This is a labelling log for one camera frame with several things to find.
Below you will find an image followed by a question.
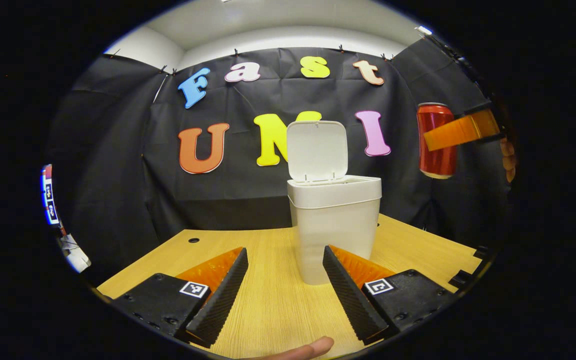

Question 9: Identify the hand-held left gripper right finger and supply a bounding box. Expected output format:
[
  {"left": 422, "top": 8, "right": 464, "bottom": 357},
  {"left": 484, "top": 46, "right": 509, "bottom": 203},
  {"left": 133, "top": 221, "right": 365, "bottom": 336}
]
[{"left": 322, "top": 244, "right": 457, "bottom": 346}]

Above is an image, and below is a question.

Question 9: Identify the red pop can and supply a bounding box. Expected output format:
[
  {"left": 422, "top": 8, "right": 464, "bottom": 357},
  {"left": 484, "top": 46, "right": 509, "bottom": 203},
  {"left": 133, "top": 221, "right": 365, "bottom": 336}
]
[{"left": 416, "top": 102, "right": 459, "bottom": 180}]

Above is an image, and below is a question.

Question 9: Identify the wooden desktop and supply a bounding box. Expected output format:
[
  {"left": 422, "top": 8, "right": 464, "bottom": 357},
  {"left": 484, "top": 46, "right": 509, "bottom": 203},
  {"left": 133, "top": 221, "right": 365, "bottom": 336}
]
[{"left": 95, "top": 214, "right": 484, "bottom": 360}]

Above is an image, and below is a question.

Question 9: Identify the white desktop garbage bin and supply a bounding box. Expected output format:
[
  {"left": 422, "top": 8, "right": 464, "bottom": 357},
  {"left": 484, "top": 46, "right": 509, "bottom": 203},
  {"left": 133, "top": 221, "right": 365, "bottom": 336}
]
[{"left": 286, "top": 120, "right": 383, "bottom": 286}]

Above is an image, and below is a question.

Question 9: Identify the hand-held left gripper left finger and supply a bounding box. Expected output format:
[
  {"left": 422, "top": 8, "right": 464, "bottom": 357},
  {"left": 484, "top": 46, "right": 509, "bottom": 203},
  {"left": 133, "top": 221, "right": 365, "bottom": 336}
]
[{"left": 113, "top": 246, "right": 250, "bottom": 350}]

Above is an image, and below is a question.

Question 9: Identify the computer monitor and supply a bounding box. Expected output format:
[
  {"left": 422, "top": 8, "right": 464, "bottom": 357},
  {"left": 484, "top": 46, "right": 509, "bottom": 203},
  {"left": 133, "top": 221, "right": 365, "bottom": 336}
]
[{"left": 40, "top": 164, "right": 62, "bottom": 226}]

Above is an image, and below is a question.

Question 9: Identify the black backdrop cloth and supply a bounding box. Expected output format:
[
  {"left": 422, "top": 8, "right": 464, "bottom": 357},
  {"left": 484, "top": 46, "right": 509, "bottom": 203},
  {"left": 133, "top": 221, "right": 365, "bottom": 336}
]
[{"left": 48, "top": 37, "right": 511, "bottom": 286}]

